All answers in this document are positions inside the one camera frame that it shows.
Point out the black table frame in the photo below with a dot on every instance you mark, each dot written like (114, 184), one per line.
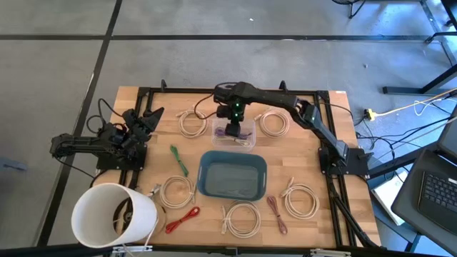
(178, 89)

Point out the blue plastic bin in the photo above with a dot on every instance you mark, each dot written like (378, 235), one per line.
(232, 178)

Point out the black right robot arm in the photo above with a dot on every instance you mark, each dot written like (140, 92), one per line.
(271, 96)

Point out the yellow power strip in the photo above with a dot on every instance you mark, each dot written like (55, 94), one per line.
(370, 115)

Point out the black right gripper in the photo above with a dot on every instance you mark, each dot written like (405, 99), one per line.
(233, 113)

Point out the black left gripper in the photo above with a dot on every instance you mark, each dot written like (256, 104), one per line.
(137, 132)

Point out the white paper box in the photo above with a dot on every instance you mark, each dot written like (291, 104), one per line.
(389, 192)

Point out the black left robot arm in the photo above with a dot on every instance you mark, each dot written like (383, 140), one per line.
(78, 142)

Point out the black stand leg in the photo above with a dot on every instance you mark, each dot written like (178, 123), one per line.
(441, 34)

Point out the black laptop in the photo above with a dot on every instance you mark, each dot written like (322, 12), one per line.
(439, 192)

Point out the white plastic bucket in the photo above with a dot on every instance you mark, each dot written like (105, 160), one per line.
(96, 200)

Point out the black desk leg frame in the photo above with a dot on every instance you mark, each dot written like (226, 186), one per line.
(403, 89)

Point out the clear plastic bin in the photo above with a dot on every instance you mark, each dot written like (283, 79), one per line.
(250, 125)

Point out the black monitor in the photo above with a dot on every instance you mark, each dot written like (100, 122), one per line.
(450, 139)

